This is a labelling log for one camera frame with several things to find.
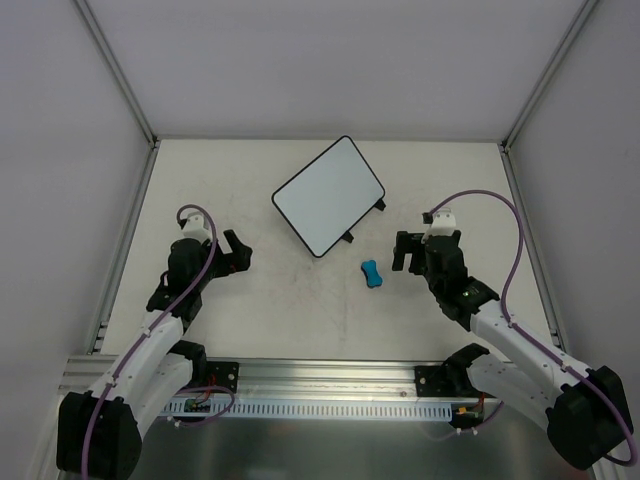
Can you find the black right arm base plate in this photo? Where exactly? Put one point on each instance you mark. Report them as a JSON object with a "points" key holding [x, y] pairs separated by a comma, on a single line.
{"points": [[443, 381]]}

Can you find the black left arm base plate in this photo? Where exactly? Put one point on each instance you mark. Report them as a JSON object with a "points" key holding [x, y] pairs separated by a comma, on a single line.
{"points": [[222, 374]]}

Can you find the aluminium frame post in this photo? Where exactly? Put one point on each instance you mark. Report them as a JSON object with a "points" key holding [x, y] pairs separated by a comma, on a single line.
{"points": [[543, 82], [108, 56]]}

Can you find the left aluminium frame post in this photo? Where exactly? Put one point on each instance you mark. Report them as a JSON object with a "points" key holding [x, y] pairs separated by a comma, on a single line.
{"points": [[108, 56]]}

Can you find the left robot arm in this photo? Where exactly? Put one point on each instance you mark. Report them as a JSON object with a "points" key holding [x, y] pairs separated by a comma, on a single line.
{"points": [[100, 431]]}

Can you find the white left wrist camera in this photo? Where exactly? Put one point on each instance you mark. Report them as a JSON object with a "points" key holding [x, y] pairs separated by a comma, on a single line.
{"points": [[195, 226]]}

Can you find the white whiteboard black frame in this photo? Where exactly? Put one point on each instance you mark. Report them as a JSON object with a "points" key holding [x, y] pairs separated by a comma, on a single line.
{"points": [[329, 196]]}

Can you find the white slotted cable duct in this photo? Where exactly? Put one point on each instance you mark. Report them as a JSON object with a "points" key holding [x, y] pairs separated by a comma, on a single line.
{"points": [[417, 411]]}

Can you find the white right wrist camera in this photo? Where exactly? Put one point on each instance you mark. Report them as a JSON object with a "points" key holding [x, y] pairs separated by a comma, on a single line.
{"points": [[440, 223]]}

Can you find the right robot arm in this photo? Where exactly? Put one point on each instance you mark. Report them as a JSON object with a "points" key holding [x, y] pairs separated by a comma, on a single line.
{"points": [[582, 410]]}

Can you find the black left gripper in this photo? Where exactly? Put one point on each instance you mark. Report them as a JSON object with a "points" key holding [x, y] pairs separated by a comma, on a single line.
{"points": [[220, 259]]}

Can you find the aluminium front rail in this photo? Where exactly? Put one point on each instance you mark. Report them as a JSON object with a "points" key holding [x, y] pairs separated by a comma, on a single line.
{"points": [[295, 379]]}

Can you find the blue whiteboard eraser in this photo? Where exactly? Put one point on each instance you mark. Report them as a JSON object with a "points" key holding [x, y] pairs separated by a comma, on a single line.
{"points": [[372, 276]]}

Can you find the right aluminium frame post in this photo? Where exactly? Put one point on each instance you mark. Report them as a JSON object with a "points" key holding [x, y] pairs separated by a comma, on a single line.
{"points": [[543, 82]]}

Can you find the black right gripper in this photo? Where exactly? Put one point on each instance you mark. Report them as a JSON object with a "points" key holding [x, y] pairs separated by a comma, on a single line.
{"points": [[420, 252]]}

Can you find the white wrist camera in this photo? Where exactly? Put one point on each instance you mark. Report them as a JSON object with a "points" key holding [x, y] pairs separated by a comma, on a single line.
{"points": [[440, 223], [195, 226]]}

